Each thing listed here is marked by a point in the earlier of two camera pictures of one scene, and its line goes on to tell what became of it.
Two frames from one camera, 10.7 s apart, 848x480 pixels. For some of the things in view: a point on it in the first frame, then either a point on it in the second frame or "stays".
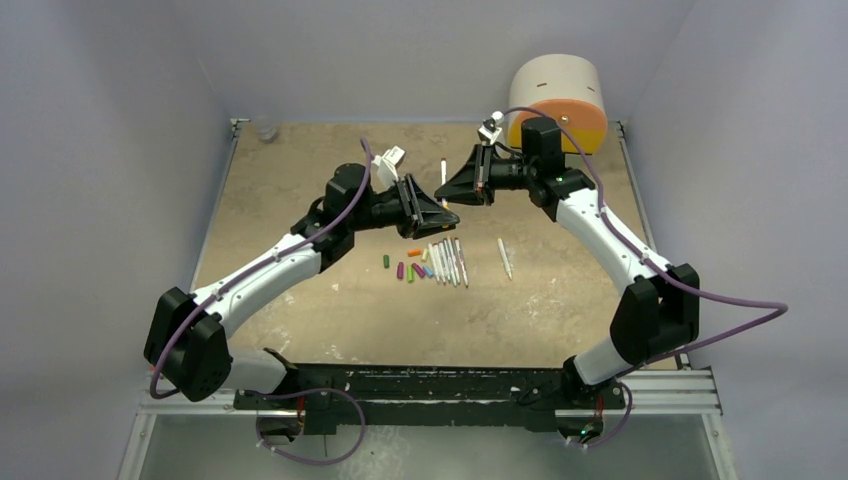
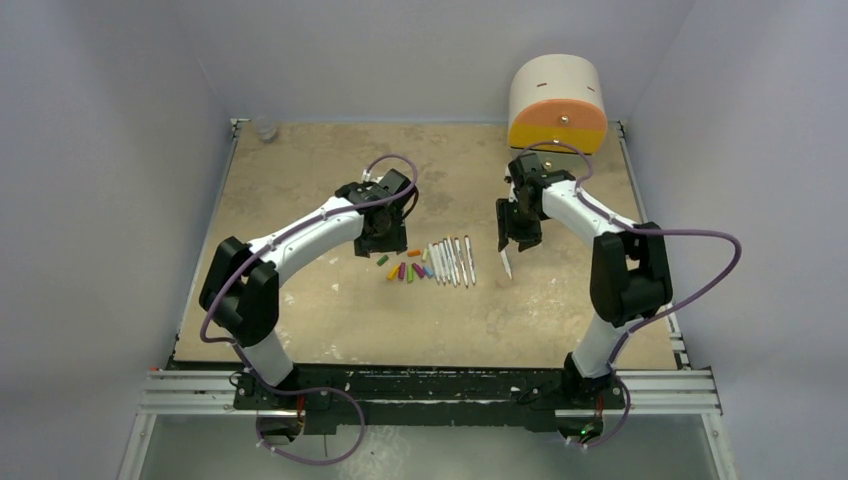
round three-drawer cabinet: (565, 87) stays
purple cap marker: (461, 263) stays
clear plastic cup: (267, 130) stays
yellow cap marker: (444, 179) to (505, 260)
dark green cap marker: (505, 257) to (470, 259)
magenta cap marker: (450, 264) stays
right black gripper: (481, 173) to (519, 221)
